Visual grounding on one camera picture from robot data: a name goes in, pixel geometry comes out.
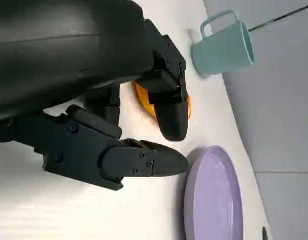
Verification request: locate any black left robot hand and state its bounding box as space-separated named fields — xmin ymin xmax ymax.
xmin=0 ymin=0 xmax=190 ymax=192

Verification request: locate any orange and white bread roll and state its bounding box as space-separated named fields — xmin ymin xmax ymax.
xmin=133 ymin=81 xmax=193 ymax=121

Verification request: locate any lilac plate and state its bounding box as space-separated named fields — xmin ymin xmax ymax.
xmin=183 ymin=144 xmax=244 ymax=240

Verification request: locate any pale green mug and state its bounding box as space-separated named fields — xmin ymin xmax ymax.
xmin=191 ymin=9 xmax=255 ymax=79

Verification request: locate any grey partition panel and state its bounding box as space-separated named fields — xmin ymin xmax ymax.
xmin=203 ymin=0 xmax=308 ymax=32
xmin=255 ymin=171 xmax=308 ymax=240
xmin=222 ymin=4 xmax=308 ymax=173

